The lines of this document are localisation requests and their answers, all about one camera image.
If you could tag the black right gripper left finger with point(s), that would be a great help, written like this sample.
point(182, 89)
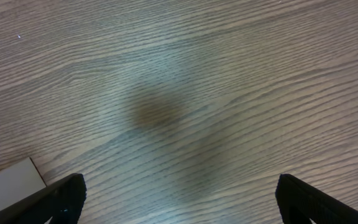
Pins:
point(59, 203)

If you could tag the white box pink interior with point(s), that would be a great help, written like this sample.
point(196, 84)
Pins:
point(19, 181)

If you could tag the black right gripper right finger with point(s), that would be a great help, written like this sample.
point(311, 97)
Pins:
point(301, 203)

